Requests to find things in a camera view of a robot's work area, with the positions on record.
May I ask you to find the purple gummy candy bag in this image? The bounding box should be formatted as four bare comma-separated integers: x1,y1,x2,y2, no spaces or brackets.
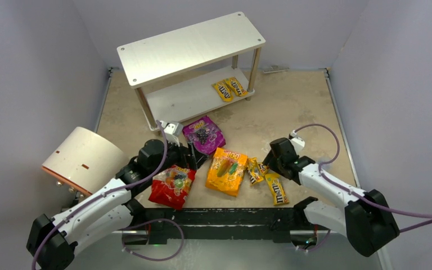
183,116,226,155

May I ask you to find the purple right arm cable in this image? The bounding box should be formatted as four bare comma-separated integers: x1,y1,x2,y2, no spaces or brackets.
292,123,432,233

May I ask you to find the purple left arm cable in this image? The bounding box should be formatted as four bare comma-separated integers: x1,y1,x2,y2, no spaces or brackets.
31,120,169,270

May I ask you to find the grey bracket at wall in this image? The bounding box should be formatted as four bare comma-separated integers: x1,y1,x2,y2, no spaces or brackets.
263,65,290,74

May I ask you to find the yellow M&M candy bag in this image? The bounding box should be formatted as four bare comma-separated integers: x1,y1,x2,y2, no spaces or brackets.
211,80,233,102

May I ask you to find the red gummy candy bag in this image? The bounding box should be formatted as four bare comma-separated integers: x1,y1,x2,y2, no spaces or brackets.
148,165,196,210

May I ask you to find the orange gummy candy bag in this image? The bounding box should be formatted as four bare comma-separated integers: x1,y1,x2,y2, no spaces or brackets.
205,147,248,197

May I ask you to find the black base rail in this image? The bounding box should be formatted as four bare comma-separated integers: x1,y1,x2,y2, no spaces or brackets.
122,197,327,245

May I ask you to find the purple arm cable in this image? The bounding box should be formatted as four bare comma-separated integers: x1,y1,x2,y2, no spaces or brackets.
31,120,169,270
292,123,432,233

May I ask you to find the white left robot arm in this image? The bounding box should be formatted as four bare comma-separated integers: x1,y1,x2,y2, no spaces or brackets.
26,139,208,269

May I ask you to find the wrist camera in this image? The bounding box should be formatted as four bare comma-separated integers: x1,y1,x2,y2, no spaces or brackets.
156,120,183,145
288,130,305,152

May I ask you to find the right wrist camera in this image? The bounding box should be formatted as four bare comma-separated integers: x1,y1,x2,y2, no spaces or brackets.
288,130,305,152

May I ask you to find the white cylindrical lamp shade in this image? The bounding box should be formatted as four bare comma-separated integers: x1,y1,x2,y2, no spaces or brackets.
42,127,129,196

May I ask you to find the white two-tier shelf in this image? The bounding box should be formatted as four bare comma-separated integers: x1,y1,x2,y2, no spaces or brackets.
117,12,266,132

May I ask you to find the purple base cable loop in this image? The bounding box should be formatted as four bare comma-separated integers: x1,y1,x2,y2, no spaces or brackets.
121,218,185,262

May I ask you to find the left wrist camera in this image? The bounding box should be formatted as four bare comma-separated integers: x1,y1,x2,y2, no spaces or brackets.
156,120,183,145

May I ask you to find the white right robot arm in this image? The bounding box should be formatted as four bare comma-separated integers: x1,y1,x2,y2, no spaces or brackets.
263,136,401,257

